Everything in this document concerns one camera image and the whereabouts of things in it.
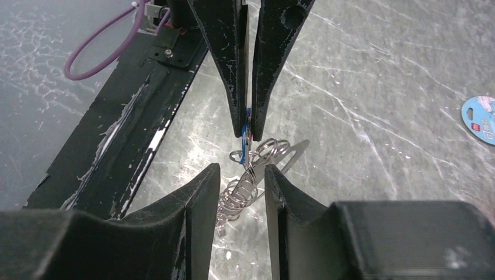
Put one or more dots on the blue plastic key tag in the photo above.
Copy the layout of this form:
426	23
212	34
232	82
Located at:
246	138

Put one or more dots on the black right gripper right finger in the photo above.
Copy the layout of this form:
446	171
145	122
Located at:
374	239

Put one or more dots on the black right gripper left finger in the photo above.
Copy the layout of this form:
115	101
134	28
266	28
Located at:
169	239

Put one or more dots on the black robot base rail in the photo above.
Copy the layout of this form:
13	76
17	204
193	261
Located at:
102	164

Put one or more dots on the light blue oval case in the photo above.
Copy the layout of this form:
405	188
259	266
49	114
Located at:
477	114

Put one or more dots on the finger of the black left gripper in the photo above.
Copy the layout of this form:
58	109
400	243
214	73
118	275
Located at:
278	27
224	25

